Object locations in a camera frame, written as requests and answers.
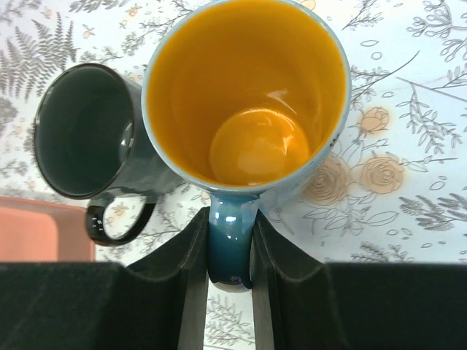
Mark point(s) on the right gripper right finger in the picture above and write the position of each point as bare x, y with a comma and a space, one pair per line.
301, 303

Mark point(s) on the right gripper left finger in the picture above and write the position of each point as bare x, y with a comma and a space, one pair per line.
157, 302

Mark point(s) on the black mug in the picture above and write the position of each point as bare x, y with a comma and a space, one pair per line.
90, 143

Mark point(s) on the blue butterfly mug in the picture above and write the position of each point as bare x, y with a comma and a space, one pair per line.
245, 100

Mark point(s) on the floral table mat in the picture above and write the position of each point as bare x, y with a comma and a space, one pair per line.
391, 190

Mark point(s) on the pink plastic tray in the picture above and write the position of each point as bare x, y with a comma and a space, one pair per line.
37, 231

